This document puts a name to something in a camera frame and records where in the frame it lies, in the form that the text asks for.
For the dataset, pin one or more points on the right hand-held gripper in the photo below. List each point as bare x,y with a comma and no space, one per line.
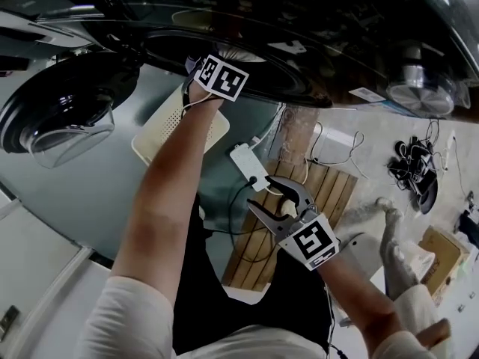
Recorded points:
310,241

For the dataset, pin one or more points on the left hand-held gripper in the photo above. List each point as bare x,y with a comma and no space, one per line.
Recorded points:
224,79

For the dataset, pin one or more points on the white clothes garment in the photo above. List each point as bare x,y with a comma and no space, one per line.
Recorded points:
239,54

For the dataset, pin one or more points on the cream plastic laundry basket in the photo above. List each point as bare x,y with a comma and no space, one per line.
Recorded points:
159,129

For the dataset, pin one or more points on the dark grey washing machine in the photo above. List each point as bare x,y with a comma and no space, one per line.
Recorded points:
299,32

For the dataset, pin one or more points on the person's left forearm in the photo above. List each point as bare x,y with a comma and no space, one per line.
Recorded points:
168,181

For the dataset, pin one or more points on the person's right forearm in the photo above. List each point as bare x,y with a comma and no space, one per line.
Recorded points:
355,297

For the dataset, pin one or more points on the round washing machine door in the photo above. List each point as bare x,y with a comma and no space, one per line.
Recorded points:
56,99

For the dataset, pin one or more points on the person's cream shoe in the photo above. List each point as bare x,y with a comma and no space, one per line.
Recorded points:
289,208

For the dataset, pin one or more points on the white power strip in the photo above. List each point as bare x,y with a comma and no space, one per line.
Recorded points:
247,163

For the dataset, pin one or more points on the wooden plank block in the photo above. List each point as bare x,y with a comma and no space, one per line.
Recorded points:
295,133

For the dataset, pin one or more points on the white adapter box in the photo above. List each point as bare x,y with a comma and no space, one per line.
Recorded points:
337,146

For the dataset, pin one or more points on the person's black trousers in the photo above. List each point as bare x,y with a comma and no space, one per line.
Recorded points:
243,312

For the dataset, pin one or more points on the small open cardboard box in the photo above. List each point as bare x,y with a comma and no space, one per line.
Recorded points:
443,260

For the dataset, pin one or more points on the person's white shirt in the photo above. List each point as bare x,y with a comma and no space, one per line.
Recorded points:
131,324

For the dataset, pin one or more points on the white black tall appliance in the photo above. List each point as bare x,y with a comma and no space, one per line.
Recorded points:
22,24

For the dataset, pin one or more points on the small black wall bracket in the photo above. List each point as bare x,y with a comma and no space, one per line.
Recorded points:
8,322

